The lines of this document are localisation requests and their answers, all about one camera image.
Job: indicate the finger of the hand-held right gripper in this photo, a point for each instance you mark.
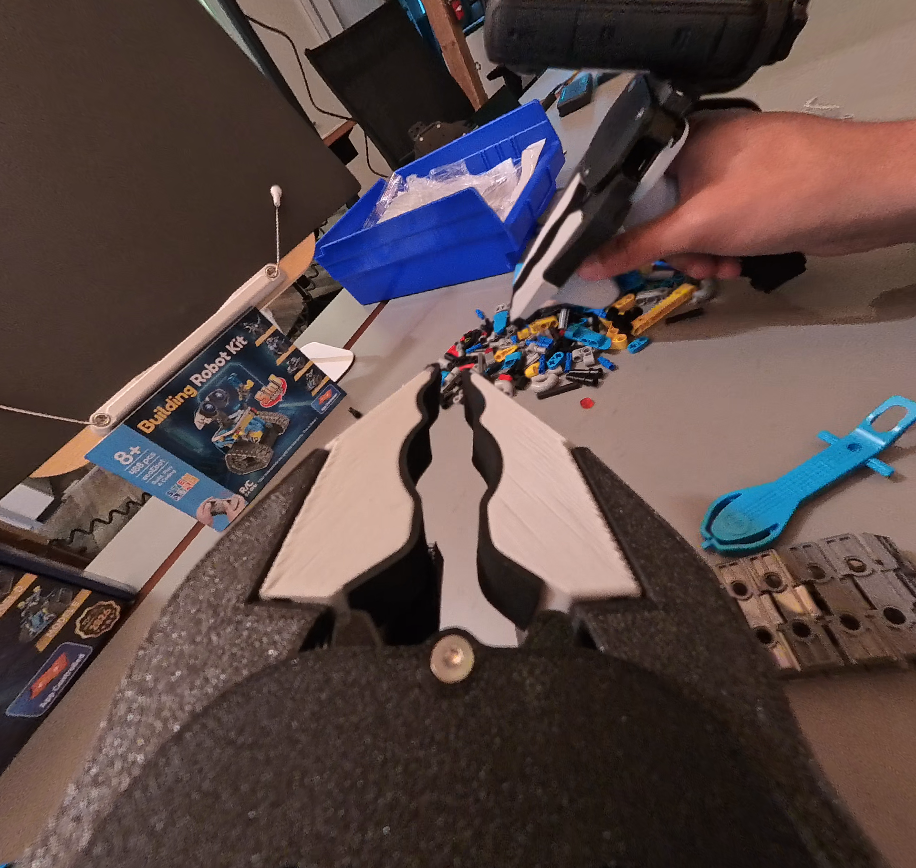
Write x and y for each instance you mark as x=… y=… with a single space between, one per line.
x=540 y=238
x=565 y=238

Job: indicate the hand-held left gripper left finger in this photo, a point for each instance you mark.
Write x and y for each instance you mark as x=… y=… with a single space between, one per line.
x=343 y=517

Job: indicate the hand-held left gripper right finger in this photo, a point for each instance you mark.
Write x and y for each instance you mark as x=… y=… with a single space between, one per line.
x=565 y=517

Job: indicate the pile of blue yellow bricks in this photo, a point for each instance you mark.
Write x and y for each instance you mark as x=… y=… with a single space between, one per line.
x=572 y=345

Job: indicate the grey toy track belt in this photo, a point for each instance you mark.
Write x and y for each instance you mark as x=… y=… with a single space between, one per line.
x=823 y=610

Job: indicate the person's right forearm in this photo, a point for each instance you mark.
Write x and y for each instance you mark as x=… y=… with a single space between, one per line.
x=873 y=188

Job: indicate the person's right hand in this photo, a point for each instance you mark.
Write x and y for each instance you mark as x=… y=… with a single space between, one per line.
x=751 y=188

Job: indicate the blue toy panel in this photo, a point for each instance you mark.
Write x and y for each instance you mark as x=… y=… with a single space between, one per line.
x=576 y=93

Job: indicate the clear plastic bags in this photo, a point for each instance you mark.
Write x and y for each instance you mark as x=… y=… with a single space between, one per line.
x=444 y=188

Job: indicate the blue plastic bin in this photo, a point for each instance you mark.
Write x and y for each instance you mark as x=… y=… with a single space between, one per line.
x=429 y=252

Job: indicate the blue robot kit box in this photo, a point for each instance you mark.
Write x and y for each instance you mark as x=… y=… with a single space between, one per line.
x=50 y=667
x=229 y=417

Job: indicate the white rounded board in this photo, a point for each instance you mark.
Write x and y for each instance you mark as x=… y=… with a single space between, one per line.
x=329 y=360

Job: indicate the blue brick separator tool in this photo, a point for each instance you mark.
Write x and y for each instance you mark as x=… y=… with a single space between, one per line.
x=787 y=481

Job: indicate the black office chair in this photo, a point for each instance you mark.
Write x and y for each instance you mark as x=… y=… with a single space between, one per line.
x=386 y=73

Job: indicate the white plank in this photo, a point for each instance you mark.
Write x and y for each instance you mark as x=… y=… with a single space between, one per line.
x=186 y=345

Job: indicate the black partition panel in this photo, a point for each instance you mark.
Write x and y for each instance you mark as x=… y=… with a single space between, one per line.
x=143 y=166

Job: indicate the wooden post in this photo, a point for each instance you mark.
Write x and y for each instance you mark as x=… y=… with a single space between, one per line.
x=451 y=38

